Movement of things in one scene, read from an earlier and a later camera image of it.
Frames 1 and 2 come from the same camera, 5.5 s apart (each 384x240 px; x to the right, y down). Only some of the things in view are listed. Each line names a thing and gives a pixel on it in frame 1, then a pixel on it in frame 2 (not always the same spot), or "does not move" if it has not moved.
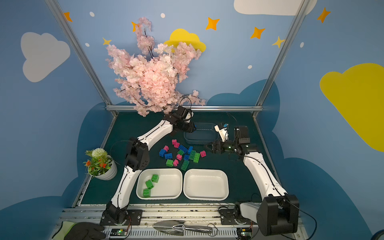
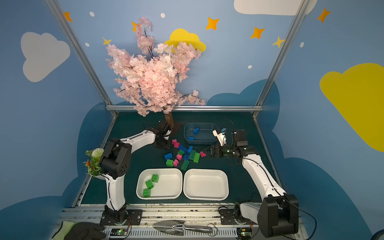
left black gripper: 188,125 to 163,138
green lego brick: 169,163 does not move
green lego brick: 147,193 does not move
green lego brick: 155,178 does not move
